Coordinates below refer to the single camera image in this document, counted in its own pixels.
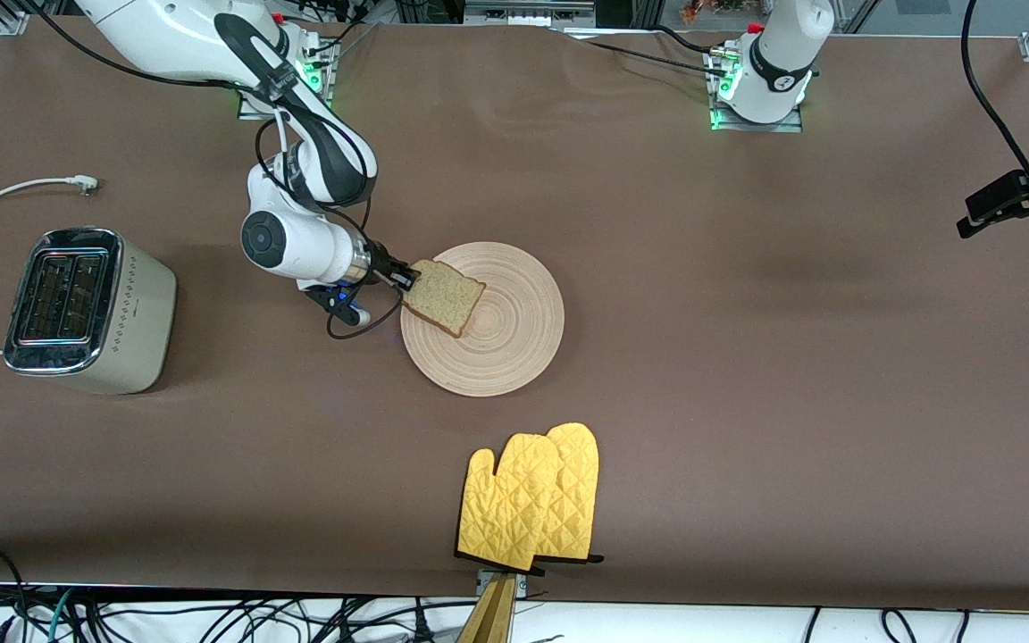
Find brown bread slice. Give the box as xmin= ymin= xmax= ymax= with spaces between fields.
xmin=400 ymin=259 xmax=487 ymax=338

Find round wooden plate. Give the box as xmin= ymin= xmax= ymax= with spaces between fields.
xmin=400 ymin=241 xmax=565 ymax=398

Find cream and chrome toaster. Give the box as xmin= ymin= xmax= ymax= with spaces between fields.
xmin=3 ymin=226 xmax=178 ymax=396

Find brown table cover cloth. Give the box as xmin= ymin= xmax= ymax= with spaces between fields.
xmin=0 ymin=13 xmax=1029 ymax=615

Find yellow quilted oven mitt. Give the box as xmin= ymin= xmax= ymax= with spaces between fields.
xmin=532 ymin=422 xmax=605 ymax=564
xmin=456 ymin=433 xmax=563 ymax=573

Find grey power strip box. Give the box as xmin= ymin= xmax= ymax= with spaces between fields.
xmin=464 ymin=0 xmax=596 ymax=28

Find small orange background item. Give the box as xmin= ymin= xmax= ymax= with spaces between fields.
xmin=680 ymin=0 xmax=748 ymax=24

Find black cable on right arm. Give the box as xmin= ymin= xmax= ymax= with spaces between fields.
xmin=28 ymin=0 xmax=408 ymax=341

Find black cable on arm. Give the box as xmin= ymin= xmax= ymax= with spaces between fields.
xmin=28 ymin=0 xmax=408 ymax=341
xmin=961 ymin=0 xmax=1029 ymax=184

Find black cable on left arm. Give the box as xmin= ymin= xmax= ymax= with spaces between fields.
xmin=961 ymin=0 xmax=1029 ymax=184

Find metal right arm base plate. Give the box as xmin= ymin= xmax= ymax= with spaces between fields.
xmin=238 ymin=43 xmax=334 ymax=122

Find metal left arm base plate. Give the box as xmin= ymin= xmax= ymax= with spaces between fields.
xmin=709 ymin=49 xmax=804 ymax=134

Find black cables at arm base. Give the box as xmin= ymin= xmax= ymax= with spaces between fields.
xmin=296 ymin=0 xmax=380 ymax=56

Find black cable at arm base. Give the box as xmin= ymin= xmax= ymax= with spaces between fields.
xmin=568 ymin=25 xmax=734 ymax=79

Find wooden camera mount post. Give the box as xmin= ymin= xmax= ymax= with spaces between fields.
xmin=456 ymin=570 xmax=530 ymax=643

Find tangled black cable bundle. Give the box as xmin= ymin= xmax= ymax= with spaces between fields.
xmin=77 ymin=594 xmax=480 ymax=643

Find teal cable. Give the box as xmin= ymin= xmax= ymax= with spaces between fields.
xmin=44 ymin=587 xmax=79 ymax=643

